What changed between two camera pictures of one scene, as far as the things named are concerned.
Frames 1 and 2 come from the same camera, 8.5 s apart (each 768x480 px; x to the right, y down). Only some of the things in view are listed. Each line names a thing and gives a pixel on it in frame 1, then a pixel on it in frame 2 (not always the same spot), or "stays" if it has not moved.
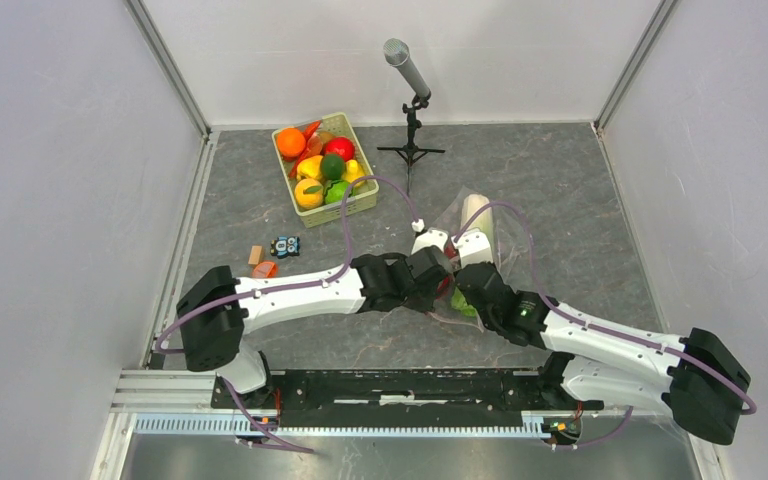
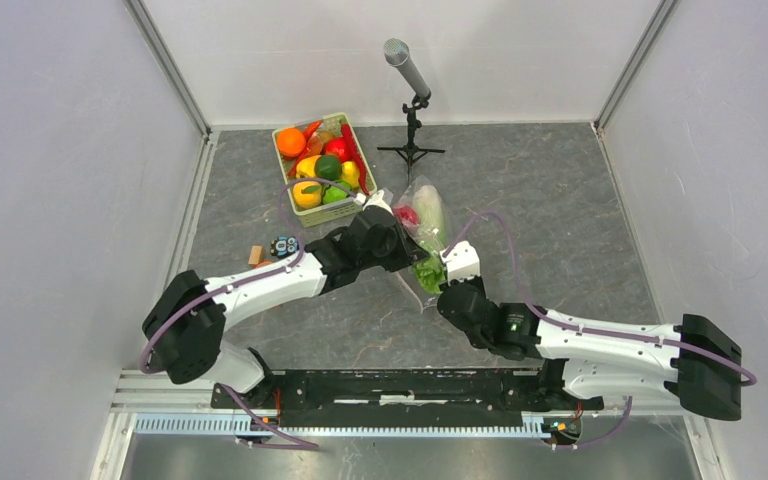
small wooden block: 256,255 stays
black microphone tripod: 411,152 stays
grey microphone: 396,53 stays
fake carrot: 309,130 stays
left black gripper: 426,304 -> 408,250
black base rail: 403,397 stays
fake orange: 291,142 stays
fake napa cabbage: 471,204 -> 428,272
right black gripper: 490,265 -> 474,281
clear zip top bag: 466,209 -> 421,206
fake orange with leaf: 309,193 stays
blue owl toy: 285,246 stays
